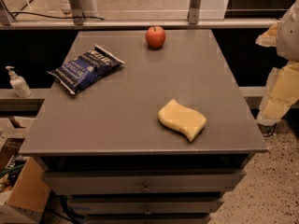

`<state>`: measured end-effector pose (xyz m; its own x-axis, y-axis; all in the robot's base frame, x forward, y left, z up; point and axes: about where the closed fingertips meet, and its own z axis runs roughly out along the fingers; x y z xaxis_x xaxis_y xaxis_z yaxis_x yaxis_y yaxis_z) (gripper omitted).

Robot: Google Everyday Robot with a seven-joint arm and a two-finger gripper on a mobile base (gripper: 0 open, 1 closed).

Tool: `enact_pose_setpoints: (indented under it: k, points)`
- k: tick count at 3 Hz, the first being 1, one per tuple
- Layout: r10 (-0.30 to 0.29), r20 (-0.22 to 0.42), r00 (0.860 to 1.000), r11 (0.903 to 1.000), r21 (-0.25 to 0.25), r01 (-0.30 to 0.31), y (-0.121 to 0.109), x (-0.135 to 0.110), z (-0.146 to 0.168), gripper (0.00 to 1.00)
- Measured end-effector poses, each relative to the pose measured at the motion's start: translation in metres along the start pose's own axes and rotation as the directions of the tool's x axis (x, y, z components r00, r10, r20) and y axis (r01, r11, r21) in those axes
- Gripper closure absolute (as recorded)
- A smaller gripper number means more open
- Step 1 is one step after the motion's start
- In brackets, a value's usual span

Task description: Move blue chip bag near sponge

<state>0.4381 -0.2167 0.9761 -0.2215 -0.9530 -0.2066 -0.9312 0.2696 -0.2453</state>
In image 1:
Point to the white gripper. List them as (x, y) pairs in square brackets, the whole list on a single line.
[(289, 36)]

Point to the blue chip bag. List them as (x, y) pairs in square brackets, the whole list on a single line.
[(81, 72)]

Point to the yellow wavy sponge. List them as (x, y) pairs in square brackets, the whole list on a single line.
[(182, 119)]

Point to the red apple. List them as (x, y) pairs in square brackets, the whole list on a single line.
[(155, 37)]

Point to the grey drawer cabinet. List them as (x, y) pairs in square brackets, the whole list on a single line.
[(106, 150)]

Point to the white pump soap bottle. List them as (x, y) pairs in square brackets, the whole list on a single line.
[(18, 83)]

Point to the cardboard box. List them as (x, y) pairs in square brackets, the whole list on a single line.
[(24, 201)]

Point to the metal railing frame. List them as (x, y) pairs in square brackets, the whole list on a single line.
[(121, 14)]

